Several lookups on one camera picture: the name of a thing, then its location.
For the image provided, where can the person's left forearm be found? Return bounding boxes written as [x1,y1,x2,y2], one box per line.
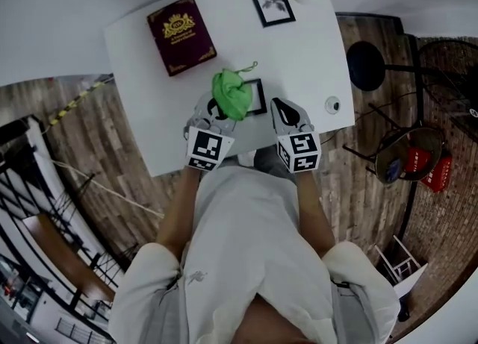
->
[155,166,205,257]

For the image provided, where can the red plastic crate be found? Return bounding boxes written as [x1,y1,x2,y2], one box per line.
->
[405,146,453,194]

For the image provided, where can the yellow black striped floor tape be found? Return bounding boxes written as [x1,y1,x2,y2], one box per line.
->
[48,81,109,126]

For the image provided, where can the black picture frame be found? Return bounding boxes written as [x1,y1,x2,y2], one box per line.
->
[248,0,297,29]
[241,78,268,115]

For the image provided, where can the black fan cable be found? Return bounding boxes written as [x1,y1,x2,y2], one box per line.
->
[319,110,375,146]

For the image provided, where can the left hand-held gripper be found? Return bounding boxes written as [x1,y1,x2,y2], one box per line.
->
[183,90,239,172]

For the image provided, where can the green microfibre cloth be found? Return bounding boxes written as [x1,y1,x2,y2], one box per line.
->
[211,60,259,120]

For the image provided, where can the white metal rack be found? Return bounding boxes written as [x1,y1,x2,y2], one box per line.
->
[374,235,429,298]

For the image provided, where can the maroon hardcover book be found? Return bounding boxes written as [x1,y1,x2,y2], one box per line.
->
[146,0,218,78]

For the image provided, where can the round table cable grommet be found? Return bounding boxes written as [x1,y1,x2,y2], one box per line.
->
[324,95,342,115]

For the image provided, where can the person's grey trousers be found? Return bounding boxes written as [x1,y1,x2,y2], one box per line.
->
[253,146,285,178]

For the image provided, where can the person's white shirt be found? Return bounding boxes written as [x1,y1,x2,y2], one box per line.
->
[108,165,401,344]

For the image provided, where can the black round side chair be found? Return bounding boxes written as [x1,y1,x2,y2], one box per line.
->
[342,90,445,186]

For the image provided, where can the person's chest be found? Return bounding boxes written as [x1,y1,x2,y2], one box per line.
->
[231,293,307,344]

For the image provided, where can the small blue item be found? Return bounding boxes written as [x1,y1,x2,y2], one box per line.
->
[384,159,402,183]

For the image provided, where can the brown wooden bench top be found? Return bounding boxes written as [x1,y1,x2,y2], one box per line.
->
[22,213,117,302]

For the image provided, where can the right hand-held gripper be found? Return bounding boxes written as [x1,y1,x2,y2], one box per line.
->
[270,97,323,175]

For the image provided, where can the black metal railing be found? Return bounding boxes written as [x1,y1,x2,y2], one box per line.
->
[0,116,125,336]

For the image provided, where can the black pedestal fan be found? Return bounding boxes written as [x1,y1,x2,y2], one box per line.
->
[346,34,478,133]

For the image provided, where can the white table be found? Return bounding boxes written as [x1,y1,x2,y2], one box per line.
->
[103,0,356,178]

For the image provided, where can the black tripod stand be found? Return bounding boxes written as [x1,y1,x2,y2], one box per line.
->
[74,173,99,202]

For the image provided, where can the person's white shoe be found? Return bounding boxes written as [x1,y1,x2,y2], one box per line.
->
[238,150,258,167]

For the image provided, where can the grey shoulder strap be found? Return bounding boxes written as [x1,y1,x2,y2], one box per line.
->
[330,281,360,344]
[149,278,184,344]

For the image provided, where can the white rope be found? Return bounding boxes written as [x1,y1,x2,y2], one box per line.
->
[52,159,165,219]

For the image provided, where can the person's right forearm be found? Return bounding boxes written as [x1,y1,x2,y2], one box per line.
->
[294,170,336,260]

